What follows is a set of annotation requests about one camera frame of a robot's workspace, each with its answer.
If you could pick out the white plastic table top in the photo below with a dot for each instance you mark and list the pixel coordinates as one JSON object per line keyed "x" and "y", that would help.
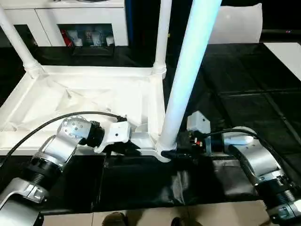
{"x": 82, "y": 94}

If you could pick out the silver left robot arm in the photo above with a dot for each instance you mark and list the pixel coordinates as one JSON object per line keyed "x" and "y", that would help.
{"x": 58, "y": 146}

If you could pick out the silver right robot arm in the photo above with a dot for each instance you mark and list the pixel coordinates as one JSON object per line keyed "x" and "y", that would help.
{"x": 258, "y": 155}

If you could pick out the dark left robot foot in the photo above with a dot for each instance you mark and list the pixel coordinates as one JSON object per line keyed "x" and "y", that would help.
{"x": 114, "y": 219}

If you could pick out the dark robot foot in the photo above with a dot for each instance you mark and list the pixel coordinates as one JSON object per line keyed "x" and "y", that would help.
{"x": 114, "y": 219}
{"x": 176, "y": 221}

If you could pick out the dark right robot foot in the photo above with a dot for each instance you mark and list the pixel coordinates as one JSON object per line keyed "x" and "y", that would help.
{"x": 176, "y": 221}

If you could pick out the white panel with screw holes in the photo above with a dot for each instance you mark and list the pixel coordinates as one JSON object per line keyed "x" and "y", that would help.
{"x": 235, "y": 23}

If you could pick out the flat white board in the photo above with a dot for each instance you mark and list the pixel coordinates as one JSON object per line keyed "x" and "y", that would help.
{"x": 287, "y": 56}

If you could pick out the white glass-door cabinet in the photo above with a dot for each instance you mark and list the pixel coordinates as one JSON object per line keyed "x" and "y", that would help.
{"x": 82, "y": 14}

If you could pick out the black bar with red light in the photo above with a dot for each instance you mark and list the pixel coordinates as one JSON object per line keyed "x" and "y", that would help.
{"x": 282, "y": 31}

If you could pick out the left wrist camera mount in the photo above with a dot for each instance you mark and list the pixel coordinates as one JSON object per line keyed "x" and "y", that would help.
{"x": 117, "y": 134}

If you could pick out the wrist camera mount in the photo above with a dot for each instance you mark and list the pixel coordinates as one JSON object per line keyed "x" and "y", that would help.
{"x": 117, "y": 134}
{"x": 198, "y": 122}

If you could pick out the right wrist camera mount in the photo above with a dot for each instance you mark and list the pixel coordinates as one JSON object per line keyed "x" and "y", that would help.
{"x": 198, "y": 122}

